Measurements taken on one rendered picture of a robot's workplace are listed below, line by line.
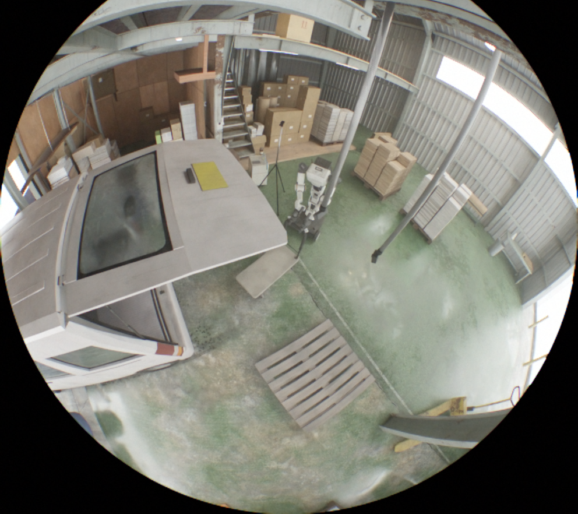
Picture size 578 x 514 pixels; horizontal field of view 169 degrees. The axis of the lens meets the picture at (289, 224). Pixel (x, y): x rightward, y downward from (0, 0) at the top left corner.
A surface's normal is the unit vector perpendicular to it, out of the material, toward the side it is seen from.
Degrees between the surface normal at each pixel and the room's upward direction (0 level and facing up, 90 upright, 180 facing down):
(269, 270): 0
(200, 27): 90
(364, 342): 0
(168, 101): 90
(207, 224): 11
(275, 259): 0
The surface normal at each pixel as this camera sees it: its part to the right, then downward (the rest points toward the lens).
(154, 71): 0.54, 0.70
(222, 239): 0.32, -0.66
